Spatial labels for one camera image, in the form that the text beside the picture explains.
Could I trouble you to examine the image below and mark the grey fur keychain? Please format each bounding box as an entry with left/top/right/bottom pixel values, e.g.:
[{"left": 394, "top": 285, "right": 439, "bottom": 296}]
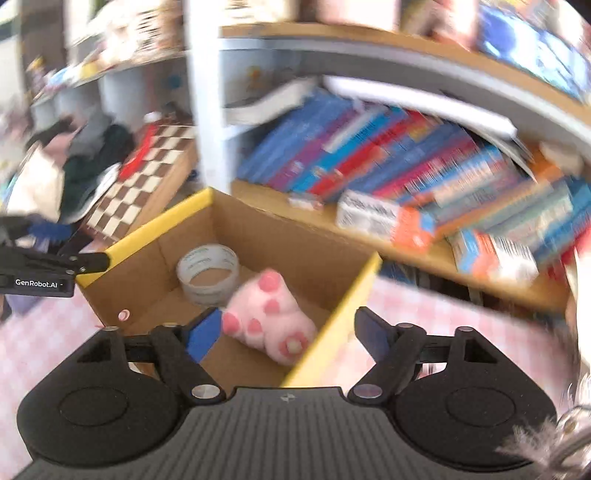
[{"left": 496, "top": 369, "right": 591, "bottom": 480}]

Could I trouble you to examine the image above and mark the pink garment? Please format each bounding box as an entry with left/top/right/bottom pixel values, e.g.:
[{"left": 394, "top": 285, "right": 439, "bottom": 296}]
[{"left": 41, "top": 134, "right": 80, "bottom": 154}]

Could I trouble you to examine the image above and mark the yellow-edged cardboard box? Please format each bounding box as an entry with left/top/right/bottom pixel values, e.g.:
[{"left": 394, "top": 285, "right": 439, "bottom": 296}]
[{"left": 75, "top": 187, "right": 384, "bottom": 388}]

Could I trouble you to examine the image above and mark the white garment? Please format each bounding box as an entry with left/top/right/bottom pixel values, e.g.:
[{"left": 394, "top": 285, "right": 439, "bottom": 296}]
[{"left": 88, "top": 161, "right": 123, "bottom": 204}]

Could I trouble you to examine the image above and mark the red tassel ornament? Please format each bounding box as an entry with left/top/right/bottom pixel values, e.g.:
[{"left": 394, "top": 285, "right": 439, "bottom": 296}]
[{"left": 119, "top": 122, "right": 160, "bottom": 182}]

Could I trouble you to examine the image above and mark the beige printed plush toy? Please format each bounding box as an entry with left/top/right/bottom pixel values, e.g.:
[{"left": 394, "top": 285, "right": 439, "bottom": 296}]
[{"left": 104, "top": 0, "right": 186, "bottom": 61}]

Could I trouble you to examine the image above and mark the flat white pink book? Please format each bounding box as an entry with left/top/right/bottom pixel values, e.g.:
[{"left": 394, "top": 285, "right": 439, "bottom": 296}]
[{"left": 323, "top": 75, "right": 519, "bottom": 140}]

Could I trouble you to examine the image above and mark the yellow cartoon sticker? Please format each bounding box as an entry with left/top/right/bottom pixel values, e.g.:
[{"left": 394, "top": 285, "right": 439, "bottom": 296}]
[{"left": 247, "top": 67, "right": 269, "bottom": 93}]

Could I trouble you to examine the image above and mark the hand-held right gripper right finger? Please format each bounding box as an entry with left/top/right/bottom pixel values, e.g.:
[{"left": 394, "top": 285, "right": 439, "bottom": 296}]
[{"left": 347, "top": 306, "right": 498, "bottom": 403}]

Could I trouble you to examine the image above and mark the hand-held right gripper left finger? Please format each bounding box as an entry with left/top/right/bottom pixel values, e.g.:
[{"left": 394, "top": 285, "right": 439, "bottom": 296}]
[{"left": 76, "top": 306, "right": 227, "bottom": 404}]

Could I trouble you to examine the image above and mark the row of colourful books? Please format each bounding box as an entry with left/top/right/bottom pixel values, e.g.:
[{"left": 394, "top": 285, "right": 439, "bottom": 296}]
[{"left": 235, "top": 90, "right": 591, "bottom": 278}]

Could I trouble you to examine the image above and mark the pink plush toy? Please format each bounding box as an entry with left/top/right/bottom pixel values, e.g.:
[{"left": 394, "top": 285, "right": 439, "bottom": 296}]
[{"left": 222, "top": 270, "right": 319, "bottom": 367}]

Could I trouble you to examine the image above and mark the clear tape roll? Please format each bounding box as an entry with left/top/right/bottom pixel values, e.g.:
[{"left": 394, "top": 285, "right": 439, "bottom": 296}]
[{"left": 176, "top": 244, "right": 241, "bottom": 308}]

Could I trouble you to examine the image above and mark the row of small packets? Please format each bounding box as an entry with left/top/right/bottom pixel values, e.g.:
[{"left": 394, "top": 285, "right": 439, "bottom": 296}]
[{"left": 45, "top": 59, "right": 103, "bottom": 88}]

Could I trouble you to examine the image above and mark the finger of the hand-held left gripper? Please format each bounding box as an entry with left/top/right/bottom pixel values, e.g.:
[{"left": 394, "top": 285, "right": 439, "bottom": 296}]
[
  {"left": 0, "top": 215, "right": 75, "bottom": 245},
  {"left": 0, "top": 247, "right": 112, "bottom": 278}
]

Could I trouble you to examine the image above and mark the black garment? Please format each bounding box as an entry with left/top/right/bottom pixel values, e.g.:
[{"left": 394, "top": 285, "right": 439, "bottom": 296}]
[{"left": 61, "top": 124, "right": 136, "bottom": 223}]

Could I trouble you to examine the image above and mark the cream canvas bag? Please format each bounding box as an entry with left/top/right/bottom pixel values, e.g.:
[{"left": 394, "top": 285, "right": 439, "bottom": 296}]
[{"left": 6, "top": 143, "right": 65, "bottom": 223}]

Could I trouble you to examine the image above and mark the brown wooden chessboard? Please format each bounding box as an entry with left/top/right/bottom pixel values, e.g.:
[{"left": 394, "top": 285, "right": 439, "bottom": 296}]
[{"left": 83, "top": 122, "right": 199, "bottom": 250}]

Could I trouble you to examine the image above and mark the white and orange box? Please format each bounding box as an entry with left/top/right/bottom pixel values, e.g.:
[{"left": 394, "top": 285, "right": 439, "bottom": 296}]
[
  {"left": 449, "top": 228, "right": 539, "bottom": 285},
  {"left": 336, "top": 189, "right": 435, "bottom": 253}
]

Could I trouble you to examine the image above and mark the pink box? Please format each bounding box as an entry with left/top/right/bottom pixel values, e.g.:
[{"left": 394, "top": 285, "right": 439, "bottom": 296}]
[{"left": 318, "top": 0, "right": 400, "bottom": 29}]

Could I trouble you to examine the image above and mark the thick white-paged book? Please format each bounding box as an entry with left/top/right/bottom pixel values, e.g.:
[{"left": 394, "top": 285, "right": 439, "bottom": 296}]
[{"left": 224, "top": 78, "right": 320, "bottom": 126}]

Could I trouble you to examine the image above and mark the small white red eraser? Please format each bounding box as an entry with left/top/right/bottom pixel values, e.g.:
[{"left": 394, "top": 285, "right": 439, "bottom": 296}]
[{"left": 288, "top": 193, "right": 325, "bottom": 211}]

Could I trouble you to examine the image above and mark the grey garment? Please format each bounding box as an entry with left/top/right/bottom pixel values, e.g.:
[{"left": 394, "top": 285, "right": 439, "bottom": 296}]
[{"left": 69, "top": 111, "right": 115, "bottom": 158}]

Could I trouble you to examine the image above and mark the white wooden bookshelf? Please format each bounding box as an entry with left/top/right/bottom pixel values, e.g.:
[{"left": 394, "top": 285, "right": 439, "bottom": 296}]
[{"left": 28, "top": 0, "right": 591, "bottom": 315}]

